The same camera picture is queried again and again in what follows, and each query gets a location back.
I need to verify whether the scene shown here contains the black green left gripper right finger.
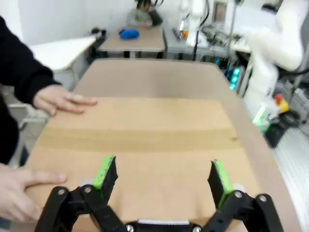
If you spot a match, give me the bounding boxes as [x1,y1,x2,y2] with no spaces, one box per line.
[199,159,284,232]

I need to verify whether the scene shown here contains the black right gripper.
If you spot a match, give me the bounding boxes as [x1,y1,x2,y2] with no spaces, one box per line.
[252,103,291,148]

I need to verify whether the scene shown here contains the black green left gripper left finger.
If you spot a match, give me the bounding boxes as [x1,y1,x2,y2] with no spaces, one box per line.
[33,154,126,232]

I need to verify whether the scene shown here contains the brown cardboard box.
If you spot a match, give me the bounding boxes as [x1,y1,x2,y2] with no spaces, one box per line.
[24,96,264,232]

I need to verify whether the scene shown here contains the person left forearm black sleeve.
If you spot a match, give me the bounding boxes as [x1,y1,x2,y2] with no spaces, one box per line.
[0,15,63,109]

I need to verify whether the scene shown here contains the person right hand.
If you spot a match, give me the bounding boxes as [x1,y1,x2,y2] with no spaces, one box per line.
[0,163,68,223]

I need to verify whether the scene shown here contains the person left hand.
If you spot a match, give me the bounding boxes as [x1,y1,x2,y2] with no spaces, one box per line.
[33,84,98,117]

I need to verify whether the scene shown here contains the yellow red emergency stop button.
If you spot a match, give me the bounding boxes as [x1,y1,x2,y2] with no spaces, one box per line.
[274,94,289,113]

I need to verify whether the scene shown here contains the control unit with cyan lights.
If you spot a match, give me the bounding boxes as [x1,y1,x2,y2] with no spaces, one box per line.
[224,67,242,91]

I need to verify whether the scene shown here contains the grey cluttered workbench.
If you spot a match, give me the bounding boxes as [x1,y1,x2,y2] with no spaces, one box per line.
[163,23,243,61]

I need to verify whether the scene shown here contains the person torso in black sweater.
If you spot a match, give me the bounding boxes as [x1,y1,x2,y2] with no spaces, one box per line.
[0,82,22,165]

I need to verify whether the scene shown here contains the white side table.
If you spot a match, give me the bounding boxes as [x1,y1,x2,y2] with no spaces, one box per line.
[30,36,98,73]

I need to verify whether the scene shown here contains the brown top desk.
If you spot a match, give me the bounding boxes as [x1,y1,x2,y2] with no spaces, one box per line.
[98,26,166,53]

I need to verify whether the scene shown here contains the blue cloth bundle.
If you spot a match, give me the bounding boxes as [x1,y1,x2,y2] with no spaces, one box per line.
[119,28,141,41]

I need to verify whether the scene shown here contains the seated person in grey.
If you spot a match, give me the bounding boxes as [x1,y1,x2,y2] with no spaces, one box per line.
[126,0,164,29]

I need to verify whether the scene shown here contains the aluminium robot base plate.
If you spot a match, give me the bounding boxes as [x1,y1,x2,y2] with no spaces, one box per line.
[271,79,309,232]

